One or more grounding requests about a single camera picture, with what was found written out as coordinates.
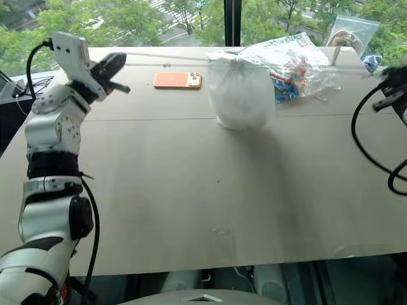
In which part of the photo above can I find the black window pillar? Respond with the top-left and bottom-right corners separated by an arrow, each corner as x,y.
223,0 -> 244,48

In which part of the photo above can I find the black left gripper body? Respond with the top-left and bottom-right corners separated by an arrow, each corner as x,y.
88,62 -> 118,96

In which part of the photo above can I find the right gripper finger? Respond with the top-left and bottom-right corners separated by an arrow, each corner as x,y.
372,96 -> 399,112
380,64 -> 407,85

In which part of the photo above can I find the blue cloth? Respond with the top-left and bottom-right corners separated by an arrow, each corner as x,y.
362,54 -> 383,72

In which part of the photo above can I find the black cable bundle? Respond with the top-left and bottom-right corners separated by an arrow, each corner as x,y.
31,76 -> 55,97

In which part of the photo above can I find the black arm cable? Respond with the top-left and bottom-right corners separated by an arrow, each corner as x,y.
25,40 -> 101,305
350,83 -> 407,195

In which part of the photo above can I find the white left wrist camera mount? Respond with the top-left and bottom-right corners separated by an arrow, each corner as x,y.
50,30 -> 111,103

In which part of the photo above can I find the orange smartphone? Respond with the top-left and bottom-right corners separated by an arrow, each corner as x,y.
153,71 -> 204,91

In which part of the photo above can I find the thin white string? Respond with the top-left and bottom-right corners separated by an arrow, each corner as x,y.
233,266 -> 256,289

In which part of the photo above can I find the clear bag of colourful items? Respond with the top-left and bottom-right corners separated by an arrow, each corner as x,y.
206,31 -> 343,105

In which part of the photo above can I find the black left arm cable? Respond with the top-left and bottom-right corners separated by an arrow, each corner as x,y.
25,40 -> 101,305

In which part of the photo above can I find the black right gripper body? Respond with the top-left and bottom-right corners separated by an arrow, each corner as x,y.
383,81 -> 407,119

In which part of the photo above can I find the grey rounded shape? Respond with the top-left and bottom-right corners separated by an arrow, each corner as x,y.
253,263 -> 289,303

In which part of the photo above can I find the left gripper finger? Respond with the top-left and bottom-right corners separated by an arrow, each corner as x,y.
109,80 -> 132,94
100,51 -> 128,82

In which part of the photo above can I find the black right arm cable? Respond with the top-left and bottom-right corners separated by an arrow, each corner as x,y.
350,83 -> 407,195

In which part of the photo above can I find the white drawstring bag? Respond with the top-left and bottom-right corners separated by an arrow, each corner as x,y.
125,50 -> 387,131

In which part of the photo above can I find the thin white cable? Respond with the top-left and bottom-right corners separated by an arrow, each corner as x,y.
13,94 -> 29,118

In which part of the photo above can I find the clear zip bag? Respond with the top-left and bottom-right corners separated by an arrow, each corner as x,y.
326,15 -> 381,60

